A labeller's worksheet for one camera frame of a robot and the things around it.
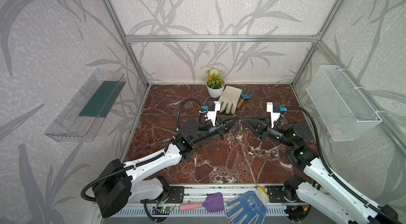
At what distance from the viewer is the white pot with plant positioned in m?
1.02

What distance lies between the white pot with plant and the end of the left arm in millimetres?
Answer: 430

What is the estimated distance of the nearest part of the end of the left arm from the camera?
0.58 meters
